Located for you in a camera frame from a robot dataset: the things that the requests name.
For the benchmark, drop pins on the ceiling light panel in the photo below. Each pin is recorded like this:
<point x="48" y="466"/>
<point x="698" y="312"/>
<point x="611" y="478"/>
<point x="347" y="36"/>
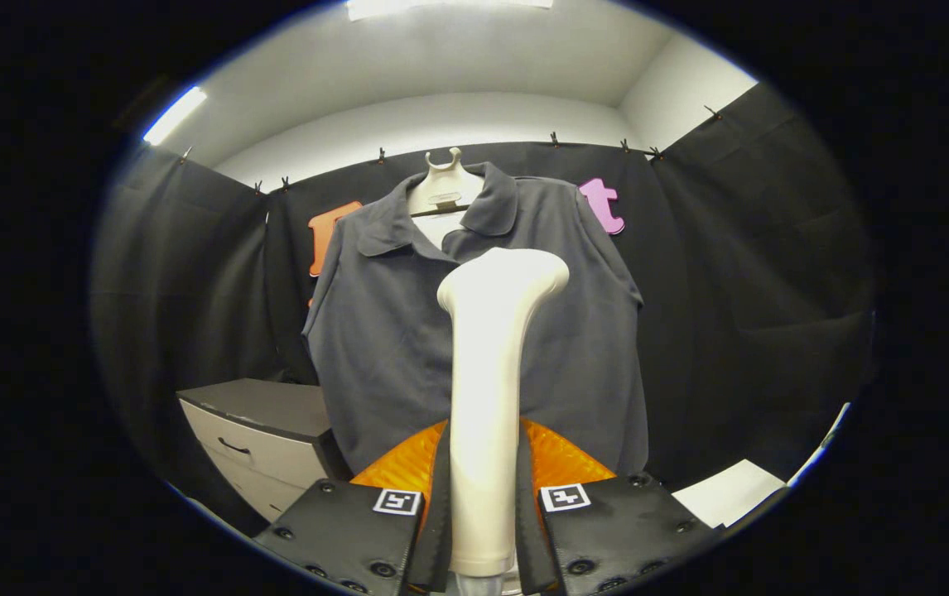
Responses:
<point x="441" y="7"/>

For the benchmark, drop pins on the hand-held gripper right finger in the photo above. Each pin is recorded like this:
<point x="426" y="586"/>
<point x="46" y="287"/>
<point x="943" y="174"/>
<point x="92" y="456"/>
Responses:
<point x="615" y="534"/>

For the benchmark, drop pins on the white side table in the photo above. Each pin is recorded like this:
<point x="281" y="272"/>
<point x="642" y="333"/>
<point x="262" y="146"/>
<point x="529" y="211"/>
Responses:
<point x="731" y="492"/>

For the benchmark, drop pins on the row of black clips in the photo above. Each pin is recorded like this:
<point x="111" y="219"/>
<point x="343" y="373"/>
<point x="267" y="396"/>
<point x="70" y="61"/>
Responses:
<point x="554" y="139"/>

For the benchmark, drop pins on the grey drawer cabinet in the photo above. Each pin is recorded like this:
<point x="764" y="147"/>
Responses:
<point x="259" y="439"/>

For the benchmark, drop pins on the ceiling light strip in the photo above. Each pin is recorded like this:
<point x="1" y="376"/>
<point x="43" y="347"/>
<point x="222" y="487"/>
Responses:
<point x="175" y="116"/>

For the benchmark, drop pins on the white garment steamer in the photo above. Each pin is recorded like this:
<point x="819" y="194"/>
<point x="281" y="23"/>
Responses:
<point x="483" y="414"/>

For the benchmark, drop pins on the white mannequin torso stand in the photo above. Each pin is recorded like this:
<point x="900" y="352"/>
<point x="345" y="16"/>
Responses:
<point x="444" y="182"/>

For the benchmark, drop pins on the dark grey collared shirt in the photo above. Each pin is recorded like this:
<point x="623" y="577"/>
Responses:
<point x="375" y="348"/>

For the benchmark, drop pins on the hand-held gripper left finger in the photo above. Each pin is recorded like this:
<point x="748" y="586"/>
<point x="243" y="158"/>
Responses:
<point x="350" y="534"/>

